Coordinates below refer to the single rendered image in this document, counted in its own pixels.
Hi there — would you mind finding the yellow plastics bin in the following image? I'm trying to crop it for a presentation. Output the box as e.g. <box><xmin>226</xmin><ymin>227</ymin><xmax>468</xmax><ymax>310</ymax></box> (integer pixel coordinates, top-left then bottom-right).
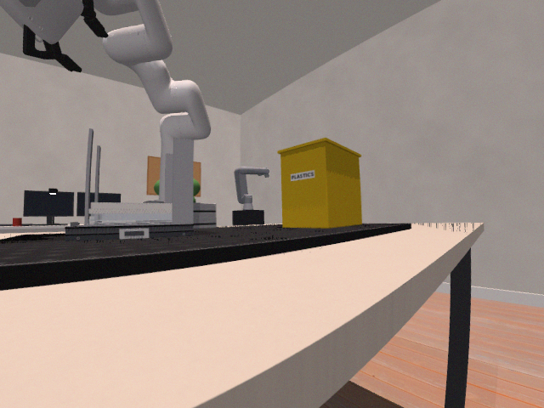
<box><xmin>280</xmin><ymin>138</ymin><xmax>362</xmax><ymax>228</ymax></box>

